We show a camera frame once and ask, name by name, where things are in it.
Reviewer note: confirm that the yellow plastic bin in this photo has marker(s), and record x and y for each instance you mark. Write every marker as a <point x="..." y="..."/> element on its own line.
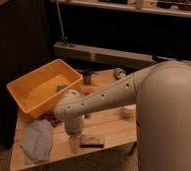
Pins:
<point x="35" y="92"/>

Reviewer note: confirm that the grey low shelf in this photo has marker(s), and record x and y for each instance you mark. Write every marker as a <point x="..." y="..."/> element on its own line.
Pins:
<point x="102" y="55"/>

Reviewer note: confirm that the metal stand pole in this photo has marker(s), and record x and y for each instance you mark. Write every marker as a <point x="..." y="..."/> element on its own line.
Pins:
<point x="63" y="36"/>

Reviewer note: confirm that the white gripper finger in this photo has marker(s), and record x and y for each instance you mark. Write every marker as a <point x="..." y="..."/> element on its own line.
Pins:
<point x="74" y="143"/>

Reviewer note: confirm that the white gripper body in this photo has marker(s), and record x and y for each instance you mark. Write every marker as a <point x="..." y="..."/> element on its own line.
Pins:
<point x="74" y="127"/>

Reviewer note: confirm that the dark chalkboard eraser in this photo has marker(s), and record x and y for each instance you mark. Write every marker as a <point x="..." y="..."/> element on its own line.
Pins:
<point x="92" y="141"/>

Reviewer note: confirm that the small grey item in bin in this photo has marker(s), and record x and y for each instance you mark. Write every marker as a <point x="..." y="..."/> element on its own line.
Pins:
<point x="60" y="87"/>

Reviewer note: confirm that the grey folded cloth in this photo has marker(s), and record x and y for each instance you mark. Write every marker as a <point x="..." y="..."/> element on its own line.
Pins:
<point x="37" y="141"/>

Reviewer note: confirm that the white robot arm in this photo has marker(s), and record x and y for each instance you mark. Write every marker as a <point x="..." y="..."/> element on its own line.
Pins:
<point x="162" y="96"/>

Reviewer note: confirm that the wooden table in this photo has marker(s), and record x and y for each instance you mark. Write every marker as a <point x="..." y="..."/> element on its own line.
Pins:
<point x="116" y="129"/>

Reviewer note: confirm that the orange round fruit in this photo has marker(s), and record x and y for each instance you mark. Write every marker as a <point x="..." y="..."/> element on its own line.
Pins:
<point x="89" y="91"/>

